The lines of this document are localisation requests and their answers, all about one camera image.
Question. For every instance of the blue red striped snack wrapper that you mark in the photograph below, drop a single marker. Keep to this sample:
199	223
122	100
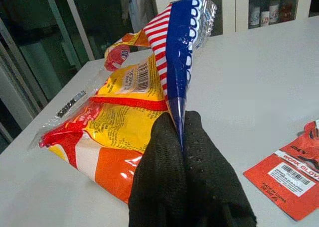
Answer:
178	50

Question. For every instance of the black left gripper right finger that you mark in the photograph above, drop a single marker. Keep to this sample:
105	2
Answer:
211	187

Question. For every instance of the tall white printed jar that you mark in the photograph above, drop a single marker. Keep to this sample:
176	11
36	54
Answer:
274	11

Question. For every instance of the red figurine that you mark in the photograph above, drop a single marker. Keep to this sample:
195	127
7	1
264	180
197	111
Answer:
286	11

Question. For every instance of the red work glove card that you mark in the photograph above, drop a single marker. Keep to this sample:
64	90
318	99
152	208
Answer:
289	174

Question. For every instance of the white glass door cabinet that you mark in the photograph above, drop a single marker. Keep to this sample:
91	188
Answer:
240	8

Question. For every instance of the yellow orange snack bag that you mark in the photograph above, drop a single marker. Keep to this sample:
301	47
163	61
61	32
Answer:
112	127

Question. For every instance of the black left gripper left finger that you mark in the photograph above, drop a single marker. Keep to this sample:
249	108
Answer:
159	177

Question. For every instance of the dark glass sliding door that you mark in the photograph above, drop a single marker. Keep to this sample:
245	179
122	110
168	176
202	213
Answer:
57	25

